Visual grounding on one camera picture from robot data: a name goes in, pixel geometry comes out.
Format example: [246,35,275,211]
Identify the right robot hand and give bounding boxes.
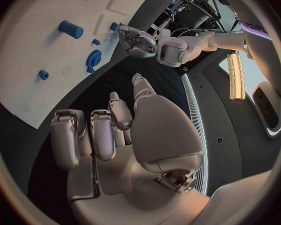
[49,72,212,225]

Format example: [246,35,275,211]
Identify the glowing light bar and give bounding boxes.
[226,50,247,102]

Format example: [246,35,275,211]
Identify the white cable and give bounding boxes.
[176,27,226,38]

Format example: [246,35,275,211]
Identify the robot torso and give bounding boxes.
[221,0,281,101]

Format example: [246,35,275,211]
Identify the blue gear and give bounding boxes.
[85,49,103,74]

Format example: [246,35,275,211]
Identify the black metal frame rig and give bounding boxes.
[168,0,242,33]

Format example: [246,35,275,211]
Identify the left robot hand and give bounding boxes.
[118,25,157,59]

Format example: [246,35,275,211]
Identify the white task board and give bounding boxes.
[0,0,162,130]

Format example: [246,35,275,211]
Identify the blue cylinder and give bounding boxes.
[58,20,85,40]

